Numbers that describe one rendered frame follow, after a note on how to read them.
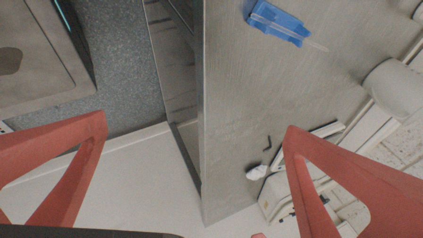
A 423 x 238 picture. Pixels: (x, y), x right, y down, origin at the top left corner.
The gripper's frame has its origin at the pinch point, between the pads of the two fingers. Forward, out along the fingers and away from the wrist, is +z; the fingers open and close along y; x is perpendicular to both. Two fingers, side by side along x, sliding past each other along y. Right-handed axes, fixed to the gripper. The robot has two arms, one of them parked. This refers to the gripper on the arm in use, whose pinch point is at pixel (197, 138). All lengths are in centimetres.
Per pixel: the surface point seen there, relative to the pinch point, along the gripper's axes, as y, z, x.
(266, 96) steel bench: -14.0, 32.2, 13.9
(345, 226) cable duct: -80, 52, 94
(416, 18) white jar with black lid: -46, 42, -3
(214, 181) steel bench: -7, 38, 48
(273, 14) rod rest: -8.3, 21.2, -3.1
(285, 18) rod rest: -11.3, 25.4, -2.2
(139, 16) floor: 29, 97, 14
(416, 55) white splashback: -60, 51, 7
